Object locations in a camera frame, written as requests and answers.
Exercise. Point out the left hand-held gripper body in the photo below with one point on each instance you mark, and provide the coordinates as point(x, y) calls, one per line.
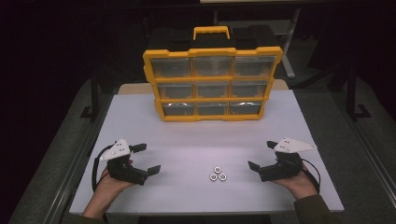
point(124, 169)

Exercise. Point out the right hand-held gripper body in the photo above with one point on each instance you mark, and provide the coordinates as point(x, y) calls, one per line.
point(280, 172)

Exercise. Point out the clear plastic drawer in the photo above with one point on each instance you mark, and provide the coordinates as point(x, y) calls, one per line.
point(255, 67)

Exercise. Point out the yellow black drawer organizer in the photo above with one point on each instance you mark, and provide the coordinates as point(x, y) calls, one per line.
point(211, 52)

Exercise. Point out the person's left hand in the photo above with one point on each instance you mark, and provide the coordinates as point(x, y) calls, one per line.
point(109, 186)

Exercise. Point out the person's right hand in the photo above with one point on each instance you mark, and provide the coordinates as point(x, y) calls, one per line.
point(299, 186)

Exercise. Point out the beige wooden board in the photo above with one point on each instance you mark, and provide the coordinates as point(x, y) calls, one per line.
point(134, 88)

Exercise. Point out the black metal stand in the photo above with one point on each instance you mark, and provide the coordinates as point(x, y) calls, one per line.
point(94, 99)
point(351, 99)

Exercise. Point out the set of clear drawers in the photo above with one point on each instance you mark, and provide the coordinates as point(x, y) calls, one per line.
point(171, 67)

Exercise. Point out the grey metal stand leg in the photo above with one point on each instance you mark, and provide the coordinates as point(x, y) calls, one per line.
point(288, 56)

